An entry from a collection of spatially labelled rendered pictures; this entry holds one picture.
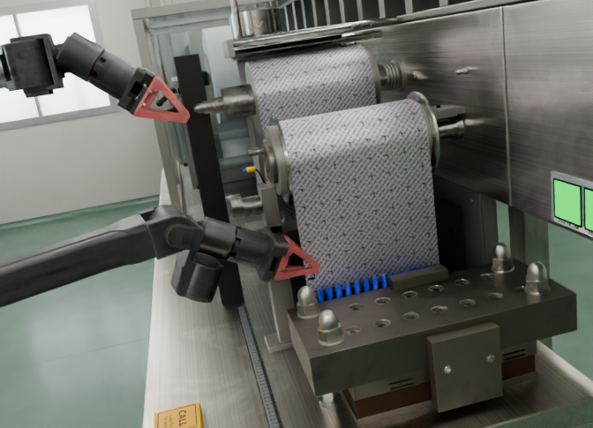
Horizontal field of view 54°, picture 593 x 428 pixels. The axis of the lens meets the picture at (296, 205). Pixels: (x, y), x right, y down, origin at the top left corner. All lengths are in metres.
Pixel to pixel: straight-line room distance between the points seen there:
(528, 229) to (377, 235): 0.40
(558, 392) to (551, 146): 0.35
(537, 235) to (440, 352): 0.52
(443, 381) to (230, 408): 0.33
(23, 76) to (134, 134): 5.58
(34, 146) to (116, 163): 0.83
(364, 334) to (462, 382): 0.15
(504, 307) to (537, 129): 0.25
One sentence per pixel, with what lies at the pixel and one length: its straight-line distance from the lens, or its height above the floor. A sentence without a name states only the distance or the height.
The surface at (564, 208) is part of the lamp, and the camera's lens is 0.83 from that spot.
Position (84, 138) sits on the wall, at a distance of 6.55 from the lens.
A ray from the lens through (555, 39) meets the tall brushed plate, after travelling 0.82.
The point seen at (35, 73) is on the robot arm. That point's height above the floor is 1.44.
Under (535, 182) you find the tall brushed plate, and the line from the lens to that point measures 0.89.
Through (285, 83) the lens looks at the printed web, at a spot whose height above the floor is 1.36.
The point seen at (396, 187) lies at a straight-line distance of 0.97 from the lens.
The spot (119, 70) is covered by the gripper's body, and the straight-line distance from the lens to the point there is 0.92.
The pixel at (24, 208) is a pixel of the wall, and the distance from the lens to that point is 6.80.
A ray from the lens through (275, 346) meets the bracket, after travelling 1.09.
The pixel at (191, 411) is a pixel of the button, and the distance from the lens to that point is 0.94.
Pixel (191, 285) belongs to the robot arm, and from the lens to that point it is 0.92.
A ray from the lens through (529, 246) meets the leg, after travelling 1.28.
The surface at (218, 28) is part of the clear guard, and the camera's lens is 1.92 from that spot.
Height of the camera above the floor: 1.43
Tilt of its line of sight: 15 degrees down
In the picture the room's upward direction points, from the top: 9 degrees counter-clockwise
